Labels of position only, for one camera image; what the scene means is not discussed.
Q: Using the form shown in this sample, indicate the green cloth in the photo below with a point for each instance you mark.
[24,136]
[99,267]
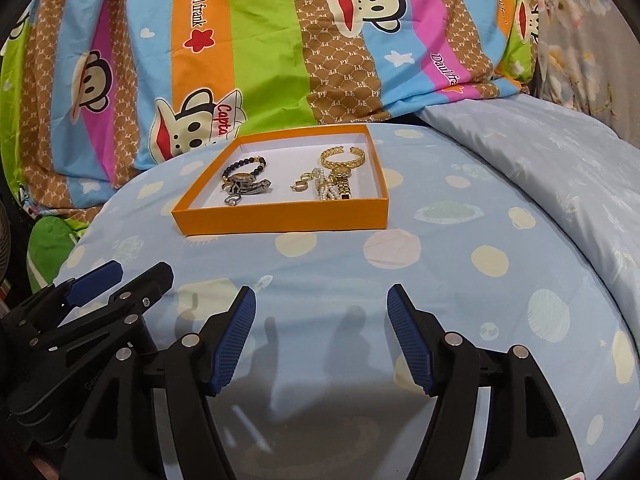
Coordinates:
[55,245]

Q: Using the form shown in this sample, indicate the gold wristwatch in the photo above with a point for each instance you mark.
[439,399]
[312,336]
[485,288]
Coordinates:
[342,182]

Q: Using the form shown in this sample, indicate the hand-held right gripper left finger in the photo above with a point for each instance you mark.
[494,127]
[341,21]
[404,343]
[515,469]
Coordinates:
[232,347]

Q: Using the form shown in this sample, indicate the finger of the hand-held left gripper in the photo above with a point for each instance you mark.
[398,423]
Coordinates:
[95,280]
[140,285]

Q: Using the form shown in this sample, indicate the grey floral cloth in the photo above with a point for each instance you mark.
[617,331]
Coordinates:
[585,45]

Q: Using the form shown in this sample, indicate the light blue dotted bedsheet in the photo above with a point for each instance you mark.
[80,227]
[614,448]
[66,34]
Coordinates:
[450,270]

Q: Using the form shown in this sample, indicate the colourful monkey print blanket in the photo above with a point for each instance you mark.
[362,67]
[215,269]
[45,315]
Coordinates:
[270,50]

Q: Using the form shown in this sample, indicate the orange jewelry box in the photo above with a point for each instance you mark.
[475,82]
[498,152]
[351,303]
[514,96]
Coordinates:
[280,217]

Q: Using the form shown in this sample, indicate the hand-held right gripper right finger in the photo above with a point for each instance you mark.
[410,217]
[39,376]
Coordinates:
[410,340]

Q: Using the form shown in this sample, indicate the gold hoop earring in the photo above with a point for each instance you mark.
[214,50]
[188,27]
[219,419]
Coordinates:
[302,180]

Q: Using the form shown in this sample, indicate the pale blue quilt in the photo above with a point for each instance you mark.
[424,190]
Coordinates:
[550,160]

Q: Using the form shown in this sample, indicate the silver wristwatch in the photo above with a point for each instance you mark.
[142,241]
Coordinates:
[250,187]

